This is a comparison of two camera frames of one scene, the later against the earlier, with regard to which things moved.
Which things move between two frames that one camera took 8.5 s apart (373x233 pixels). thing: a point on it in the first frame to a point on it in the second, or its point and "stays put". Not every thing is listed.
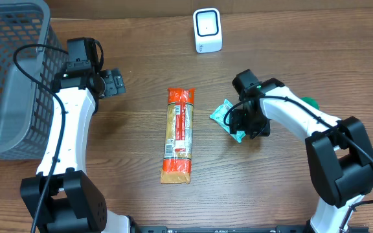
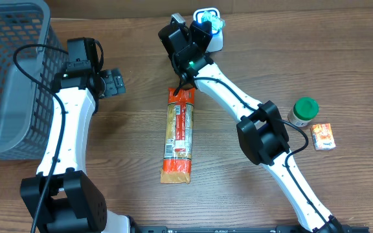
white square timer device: x=207 y=30 stays put
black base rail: x=280 y=229 stays put
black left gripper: x=114 y=83 stays put
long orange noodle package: x=179 y=138 stays put
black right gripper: x=263 y=129 to x=200 y=32
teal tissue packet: x=219 y=114 to x=217 y=23
